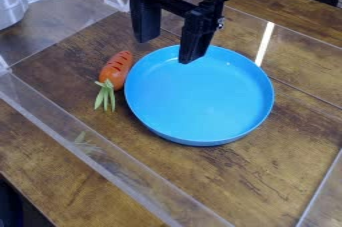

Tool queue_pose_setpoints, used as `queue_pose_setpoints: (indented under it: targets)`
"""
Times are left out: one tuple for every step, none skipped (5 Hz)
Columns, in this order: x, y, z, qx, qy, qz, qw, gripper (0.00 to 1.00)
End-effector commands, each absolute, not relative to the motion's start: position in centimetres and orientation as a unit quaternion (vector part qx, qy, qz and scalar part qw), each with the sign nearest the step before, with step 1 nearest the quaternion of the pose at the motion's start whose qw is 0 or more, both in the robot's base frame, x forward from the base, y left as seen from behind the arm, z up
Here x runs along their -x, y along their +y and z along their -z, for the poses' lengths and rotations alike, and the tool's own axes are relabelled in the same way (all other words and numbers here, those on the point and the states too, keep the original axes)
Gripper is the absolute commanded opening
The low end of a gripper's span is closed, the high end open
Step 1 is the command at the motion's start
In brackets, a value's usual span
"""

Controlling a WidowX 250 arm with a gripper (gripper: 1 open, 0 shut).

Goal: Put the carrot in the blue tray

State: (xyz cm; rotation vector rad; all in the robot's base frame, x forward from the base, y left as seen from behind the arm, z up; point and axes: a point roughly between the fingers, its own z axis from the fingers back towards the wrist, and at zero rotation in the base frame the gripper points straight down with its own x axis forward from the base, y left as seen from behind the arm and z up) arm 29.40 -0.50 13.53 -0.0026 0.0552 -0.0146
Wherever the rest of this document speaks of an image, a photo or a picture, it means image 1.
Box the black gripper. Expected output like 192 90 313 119
129 0 227 64

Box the blue round tray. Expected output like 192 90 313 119
124 46 275 146

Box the orange toy carrot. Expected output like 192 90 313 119
93 51 133 111

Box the clear acrylic enclosure wall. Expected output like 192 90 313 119
0 0 342 227

